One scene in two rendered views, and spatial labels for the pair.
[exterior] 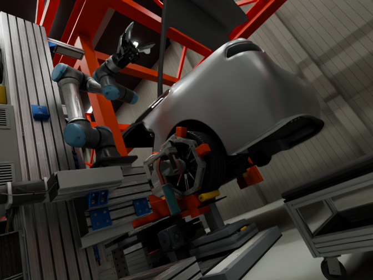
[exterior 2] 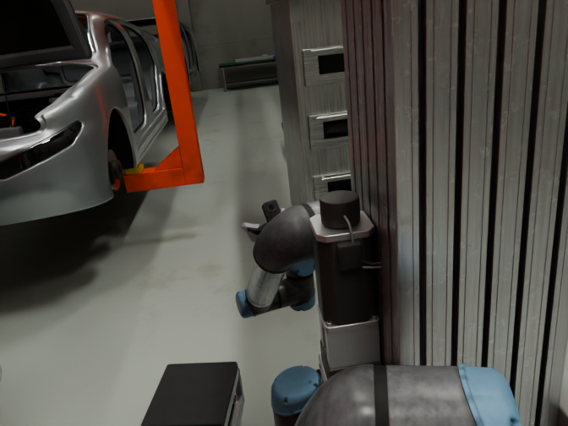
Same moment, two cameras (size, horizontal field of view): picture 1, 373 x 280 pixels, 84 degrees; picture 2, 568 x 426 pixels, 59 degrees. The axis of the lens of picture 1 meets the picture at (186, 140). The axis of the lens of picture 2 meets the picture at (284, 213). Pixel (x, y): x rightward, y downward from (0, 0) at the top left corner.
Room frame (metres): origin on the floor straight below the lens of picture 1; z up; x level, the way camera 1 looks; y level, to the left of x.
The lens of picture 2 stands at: (1.66, 1.17, 1.82)
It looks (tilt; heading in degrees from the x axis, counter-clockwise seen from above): 21 degrees down; 230
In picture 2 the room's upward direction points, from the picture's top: 6 degrees counter-clockwise
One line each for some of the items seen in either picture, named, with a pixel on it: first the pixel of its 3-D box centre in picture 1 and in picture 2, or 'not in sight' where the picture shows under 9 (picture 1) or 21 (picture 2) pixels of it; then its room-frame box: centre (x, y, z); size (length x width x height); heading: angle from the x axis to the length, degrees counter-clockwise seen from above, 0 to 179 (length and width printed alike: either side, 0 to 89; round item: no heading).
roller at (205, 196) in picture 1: (210, 195); not in sight; (1.86, 0.01, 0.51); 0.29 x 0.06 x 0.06; 143
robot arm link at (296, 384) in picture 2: (101, 139); (299, 401); (1.07, 0.45, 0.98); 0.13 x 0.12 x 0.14; 158
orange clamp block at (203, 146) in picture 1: (202, 149); not in sight; (1.67, -0.09, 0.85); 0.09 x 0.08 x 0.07; 53
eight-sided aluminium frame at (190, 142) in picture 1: (178, 166); not in sight; (1.85, 0.16, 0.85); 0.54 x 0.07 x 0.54; 53
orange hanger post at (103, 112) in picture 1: (104, 115); not in sight; (1.96, 0.72, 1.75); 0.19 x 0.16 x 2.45; 53
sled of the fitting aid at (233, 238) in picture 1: (223, 240); not in sight; (1.99, 0.06, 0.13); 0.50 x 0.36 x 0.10; 53
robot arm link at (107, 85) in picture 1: (112, 89); (295, 290); (0.87, 0.24, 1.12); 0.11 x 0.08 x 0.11; 158
